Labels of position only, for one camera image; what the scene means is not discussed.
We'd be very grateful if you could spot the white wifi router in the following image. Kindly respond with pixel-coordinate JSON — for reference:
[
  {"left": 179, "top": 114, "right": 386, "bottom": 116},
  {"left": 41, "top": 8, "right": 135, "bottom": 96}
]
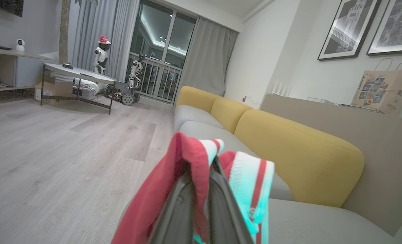
[{"left": 272, "top": 81, "right": 293, "bottom": 98}]

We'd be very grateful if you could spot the brown tree trunk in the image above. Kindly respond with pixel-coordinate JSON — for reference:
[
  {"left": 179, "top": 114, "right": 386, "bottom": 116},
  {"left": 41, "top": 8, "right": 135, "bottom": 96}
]
[{"left": 59, "top": 0, "right": 72, "bottom": 65}]

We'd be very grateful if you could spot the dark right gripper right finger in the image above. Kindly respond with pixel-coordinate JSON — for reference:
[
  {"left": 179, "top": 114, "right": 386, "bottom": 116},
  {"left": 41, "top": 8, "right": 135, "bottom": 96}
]
[{"left": 208, "top": 156, "right": 254, "bottom": 244}]

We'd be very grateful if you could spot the red white garment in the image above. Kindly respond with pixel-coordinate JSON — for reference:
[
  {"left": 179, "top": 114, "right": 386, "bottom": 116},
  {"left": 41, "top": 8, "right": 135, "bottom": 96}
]
[{"left": 111, "top": 131, "right": 275, "bottom": 244}]

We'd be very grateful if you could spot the glass balcony door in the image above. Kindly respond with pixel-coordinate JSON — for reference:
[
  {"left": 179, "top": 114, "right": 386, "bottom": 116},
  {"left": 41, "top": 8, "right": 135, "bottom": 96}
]
[{"left": 125, "top": 0, "right": 198, "bottom": 105}]

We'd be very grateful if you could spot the small yellow sofa back cushion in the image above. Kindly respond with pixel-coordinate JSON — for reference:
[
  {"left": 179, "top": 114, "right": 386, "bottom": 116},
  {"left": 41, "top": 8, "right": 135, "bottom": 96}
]
[
  {"left": 176, "top": 86, "right": 221, "bottom": 114},
  {"left": 210, "top": 97, "right": 254, "bottom": 135}
]

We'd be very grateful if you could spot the sheer white curtain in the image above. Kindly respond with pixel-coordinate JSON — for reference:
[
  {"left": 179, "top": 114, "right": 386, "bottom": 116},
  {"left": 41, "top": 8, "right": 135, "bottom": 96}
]
[{"left": 68, "top": 0, "right": 141, "bottom": 82}]

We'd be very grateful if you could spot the printed paper shopping bag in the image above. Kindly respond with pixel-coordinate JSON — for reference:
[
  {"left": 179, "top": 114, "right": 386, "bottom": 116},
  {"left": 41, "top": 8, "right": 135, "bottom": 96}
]
[{"left": 351, "top": 58, "right": 402, "bottom": 115}]

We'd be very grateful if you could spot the cardboard box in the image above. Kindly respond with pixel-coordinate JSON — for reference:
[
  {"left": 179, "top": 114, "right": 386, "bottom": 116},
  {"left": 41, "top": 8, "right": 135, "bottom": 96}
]
[{"left": 34, "top": 81, "right": 74, "bottom": 103}]

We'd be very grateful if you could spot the round white coffee table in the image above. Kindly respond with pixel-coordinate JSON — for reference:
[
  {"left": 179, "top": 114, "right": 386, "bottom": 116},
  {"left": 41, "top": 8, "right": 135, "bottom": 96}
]
[{"left": 40, "top": 63, "right": 117, "bottom": 115}]

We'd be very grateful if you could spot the grey sofa seat cushion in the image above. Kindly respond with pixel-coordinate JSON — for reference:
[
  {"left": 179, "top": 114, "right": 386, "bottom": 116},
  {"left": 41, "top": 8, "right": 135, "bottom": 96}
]
[
  {"left": 179, "top": 120, "right": 293, "bottom": 200},
  {"left": 174, "top": 104, "right": 224, "bottom": 133},
  {"left": 268, "top": 198, "right": 399, "bottom": 244}
]

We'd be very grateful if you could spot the grey window curtain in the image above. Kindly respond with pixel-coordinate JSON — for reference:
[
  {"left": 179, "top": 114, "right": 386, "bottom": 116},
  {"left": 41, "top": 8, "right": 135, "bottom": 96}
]
[{"left": 180, "top": 17, "right": 239, "bottom": 99}]

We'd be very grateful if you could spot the white humanoid robot santa hat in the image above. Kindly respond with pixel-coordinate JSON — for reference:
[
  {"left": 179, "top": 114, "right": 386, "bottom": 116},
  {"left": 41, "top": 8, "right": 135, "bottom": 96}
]
[{"left": 92, "top": 35, "right": 112, "bottom": 76}]

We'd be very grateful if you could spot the yellow and grey sofa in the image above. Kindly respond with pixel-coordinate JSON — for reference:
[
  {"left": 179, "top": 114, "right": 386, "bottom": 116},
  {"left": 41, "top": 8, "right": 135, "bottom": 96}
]
[{"left": 260, "top": 94, "right": 402, "bottom": 244}]

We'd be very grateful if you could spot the black television screen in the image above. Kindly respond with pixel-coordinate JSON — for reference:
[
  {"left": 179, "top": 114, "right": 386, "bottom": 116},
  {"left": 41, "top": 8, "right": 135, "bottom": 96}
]
[{"left": 0, "top": 0, "right": 24, "bottom": 18}]

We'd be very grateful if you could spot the large yellow sofa back cushion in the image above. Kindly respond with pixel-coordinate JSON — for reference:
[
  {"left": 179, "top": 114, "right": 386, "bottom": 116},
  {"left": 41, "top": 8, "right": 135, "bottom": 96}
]
[{"left": 234, "top": 109, "right": 365, "bottom": 208}]

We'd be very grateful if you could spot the white tv cabinet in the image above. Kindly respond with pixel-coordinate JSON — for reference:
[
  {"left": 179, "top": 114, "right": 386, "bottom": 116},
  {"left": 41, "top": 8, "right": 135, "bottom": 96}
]
[{"left": 0, "top": 46, "right": 53, "bottom": 99}]

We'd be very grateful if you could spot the black framed city picture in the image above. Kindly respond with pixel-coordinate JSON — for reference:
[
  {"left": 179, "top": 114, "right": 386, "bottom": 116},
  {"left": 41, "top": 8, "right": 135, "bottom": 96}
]
[
  {"left": 366, "top": 0, "right": 402, "bottom": 56},
  {"left": 318, "top": 0, "right": 382, "bottom": 61}
]

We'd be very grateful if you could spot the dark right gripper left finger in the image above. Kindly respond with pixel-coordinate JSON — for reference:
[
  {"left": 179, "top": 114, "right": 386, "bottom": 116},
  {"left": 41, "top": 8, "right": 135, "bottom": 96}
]
[{"left": 148, "top": 168, "right": 201, "bottom": 244}]

